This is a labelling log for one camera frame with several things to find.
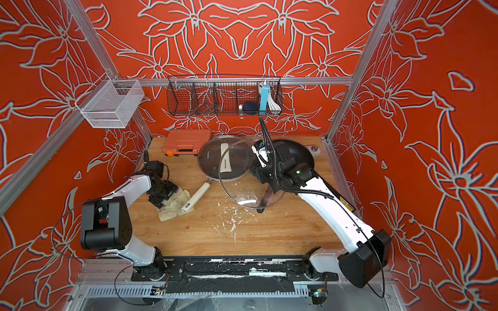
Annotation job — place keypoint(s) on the clear plastic basket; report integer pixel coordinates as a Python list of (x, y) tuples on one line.
[(112, 104)]

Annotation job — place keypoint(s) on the black plate with warning label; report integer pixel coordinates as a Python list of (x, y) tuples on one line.
[(347, 204)]

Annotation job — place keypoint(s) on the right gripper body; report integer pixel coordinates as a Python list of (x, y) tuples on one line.
[(264, 174)]

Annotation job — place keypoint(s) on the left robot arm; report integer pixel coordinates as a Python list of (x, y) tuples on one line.
[(106, 225)]

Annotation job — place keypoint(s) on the light blue white brush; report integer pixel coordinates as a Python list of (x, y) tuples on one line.
[(267, 105)]

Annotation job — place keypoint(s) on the pan with white-handled lid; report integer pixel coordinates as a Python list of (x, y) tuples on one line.
[(226, 157)]

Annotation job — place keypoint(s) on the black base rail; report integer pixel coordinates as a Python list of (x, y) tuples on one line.
[(238, 274)]

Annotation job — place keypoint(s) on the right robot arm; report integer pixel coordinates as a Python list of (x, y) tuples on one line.
[(366, 251)]

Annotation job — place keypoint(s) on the black frying pan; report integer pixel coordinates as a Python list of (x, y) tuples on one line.
[(292, 163)]

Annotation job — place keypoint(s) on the glass pot lid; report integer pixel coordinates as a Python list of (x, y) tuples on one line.
[(248, 192)]

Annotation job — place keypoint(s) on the blue round object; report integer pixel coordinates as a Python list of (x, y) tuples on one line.
[(250, 108)]

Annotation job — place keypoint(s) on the yellow cloth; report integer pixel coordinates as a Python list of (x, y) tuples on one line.
[(172, 207)]

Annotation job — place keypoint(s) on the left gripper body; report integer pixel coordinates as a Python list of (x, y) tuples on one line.
[(166, 190)]

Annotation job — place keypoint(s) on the orange tool case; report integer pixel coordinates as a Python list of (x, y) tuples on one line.
[(186, 142)]

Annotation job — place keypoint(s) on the black wire basket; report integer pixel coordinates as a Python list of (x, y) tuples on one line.
[(222, 95)]

